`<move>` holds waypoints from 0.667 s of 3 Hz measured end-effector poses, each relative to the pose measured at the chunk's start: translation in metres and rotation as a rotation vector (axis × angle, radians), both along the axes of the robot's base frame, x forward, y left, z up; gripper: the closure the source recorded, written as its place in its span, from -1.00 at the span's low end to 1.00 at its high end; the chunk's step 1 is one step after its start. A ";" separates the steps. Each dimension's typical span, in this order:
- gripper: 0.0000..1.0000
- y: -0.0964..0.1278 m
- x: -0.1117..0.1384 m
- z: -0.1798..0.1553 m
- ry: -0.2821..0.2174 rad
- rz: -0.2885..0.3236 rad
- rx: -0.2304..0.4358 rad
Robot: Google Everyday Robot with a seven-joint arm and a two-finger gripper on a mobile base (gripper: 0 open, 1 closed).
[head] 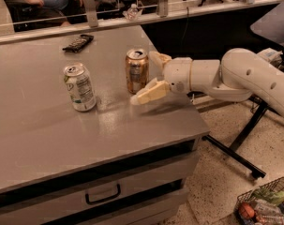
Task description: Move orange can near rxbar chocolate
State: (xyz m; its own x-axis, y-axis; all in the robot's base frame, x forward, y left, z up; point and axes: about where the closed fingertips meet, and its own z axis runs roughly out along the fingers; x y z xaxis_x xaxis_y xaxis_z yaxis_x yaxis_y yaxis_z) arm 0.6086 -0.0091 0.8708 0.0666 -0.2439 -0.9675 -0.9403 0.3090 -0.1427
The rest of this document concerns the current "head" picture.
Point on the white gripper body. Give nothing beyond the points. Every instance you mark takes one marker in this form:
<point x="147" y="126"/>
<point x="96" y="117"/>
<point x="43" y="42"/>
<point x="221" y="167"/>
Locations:
<point x="178" y="73"/>

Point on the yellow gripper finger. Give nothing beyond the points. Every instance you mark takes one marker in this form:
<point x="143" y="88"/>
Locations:
<point x="154" y="90"/>
<point x="159" y="59"/>

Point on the orange soda can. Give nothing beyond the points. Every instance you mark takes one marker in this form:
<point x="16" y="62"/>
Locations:
<point x="137" y="70"/>

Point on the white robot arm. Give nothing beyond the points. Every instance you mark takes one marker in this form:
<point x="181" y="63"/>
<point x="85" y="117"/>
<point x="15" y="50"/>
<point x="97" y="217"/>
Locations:
<point x="237" y="76"/>

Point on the black rxbar chocolate bar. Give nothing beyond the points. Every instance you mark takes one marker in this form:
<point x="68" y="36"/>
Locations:
<point x="78" y="44"/>

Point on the white green soda can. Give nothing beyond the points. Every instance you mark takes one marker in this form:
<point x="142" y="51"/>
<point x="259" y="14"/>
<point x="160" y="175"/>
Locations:
<point x="78" y="82"/>

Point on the crumpled plastic water bottle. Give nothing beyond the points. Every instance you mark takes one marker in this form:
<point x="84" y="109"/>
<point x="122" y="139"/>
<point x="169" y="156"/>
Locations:
<point x="133" y="13"/>

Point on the black metal floor stand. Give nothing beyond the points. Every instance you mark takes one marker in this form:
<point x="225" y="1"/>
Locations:
<point x="231" y="150"/>

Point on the white packet on shelf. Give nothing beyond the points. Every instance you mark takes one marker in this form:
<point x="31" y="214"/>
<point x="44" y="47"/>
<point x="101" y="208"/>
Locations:
<point x="270" y="55"/>

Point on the wire basket with groceries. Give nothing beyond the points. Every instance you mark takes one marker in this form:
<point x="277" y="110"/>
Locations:
<point x="263" y="205"/>

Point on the grey drawer with black handle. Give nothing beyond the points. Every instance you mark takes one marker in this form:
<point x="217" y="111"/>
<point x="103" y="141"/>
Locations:
<point x="142" y="196"/>

